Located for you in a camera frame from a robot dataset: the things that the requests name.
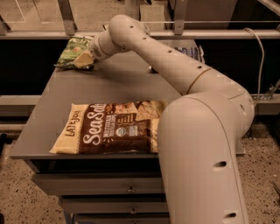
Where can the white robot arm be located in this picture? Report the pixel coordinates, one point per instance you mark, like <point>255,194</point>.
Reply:
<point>198,133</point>

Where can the blue kettle chip bag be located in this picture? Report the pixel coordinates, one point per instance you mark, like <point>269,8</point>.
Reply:
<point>193,52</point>

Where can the grey metal railing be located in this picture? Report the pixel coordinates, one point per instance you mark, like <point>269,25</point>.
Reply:
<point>166,19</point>

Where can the grey drawer cabinet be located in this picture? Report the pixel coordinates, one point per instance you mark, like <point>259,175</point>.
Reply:
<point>102,189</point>

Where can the brown sea salt chip bag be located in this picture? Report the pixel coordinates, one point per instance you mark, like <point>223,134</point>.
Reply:
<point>101,128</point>

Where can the green jalapeno chip bag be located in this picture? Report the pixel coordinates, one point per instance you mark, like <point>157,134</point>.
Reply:
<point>76,45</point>

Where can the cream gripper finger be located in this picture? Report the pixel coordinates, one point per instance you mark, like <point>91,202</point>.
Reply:
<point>85,60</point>

